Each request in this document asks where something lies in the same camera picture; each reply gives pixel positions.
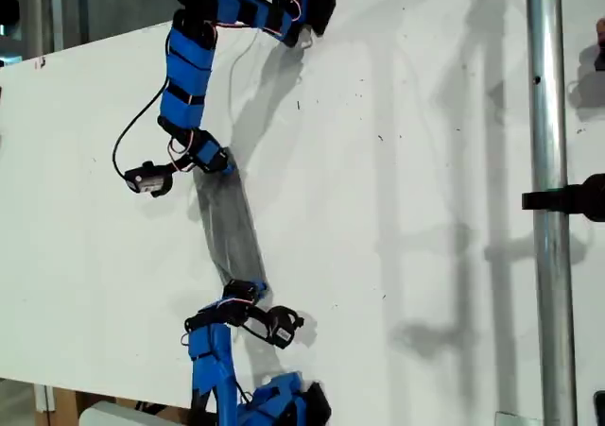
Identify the wooden table leg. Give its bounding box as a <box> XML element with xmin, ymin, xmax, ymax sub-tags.
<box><xmin>33</xmin><ymin>383</ymin><xmax>80</xmax><ymax>426</ymax></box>

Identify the round black background object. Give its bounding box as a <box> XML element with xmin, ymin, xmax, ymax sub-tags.
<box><xmin>0</xmin><ymin>0</ymin><xmax>21</xmax><ymax>26</ymax></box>

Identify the white box under table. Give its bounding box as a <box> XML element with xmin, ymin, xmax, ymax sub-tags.
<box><xmin>78</xmin><ymin>400</ymin><xmax>193</xmax><ymax>426</ymax></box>

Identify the person's hand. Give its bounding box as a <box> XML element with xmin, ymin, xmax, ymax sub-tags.
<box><xmin>594</xmin><ymin>17</ymin><xmax>605</xmax><ymax>72</ymax></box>

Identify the grey striped towel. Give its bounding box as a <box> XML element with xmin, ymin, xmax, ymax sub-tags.
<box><xmin>192</xmin><ymin>145</ymin><xmax>271</xmax><ymax>302</ymax></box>

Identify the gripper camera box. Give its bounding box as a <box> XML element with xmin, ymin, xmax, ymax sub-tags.
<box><xmin>124</xmin><ymin>161</ymin><xmax>167</xmax><ymax>196</ymax></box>
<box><xmin>267</xmin><ymin>306</ymin><xmax>304</xmax><ymax>350</ymax></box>

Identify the black clamp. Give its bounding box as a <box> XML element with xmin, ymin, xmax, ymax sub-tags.
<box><xmin>521</xmin><ymin>173</ymin><xmax>605</xmax><ymax>223</ymax></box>

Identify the thin white cable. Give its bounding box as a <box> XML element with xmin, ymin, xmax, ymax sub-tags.
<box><xmin>228</xmin><ymin>29</ymin><xmax>262</xmax><ymax>111</ymax></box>

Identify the camera black stalk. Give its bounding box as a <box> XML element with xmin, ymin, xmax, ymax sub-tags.
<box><xmin>239</xmin><ymin>305</ymin><xmax>276</xmax><ymax>345</ymax></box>
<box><xmin>150</xmin><ymin>160</ymin><xmax>196</xmax><ymax>198</ymax></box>

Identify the steel post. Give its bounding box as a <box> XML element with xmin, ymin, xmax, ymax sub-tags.
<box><xmin>524</xmin><ymin>0</ymin><xmax>579</xmax><ymax>426</ymax></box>

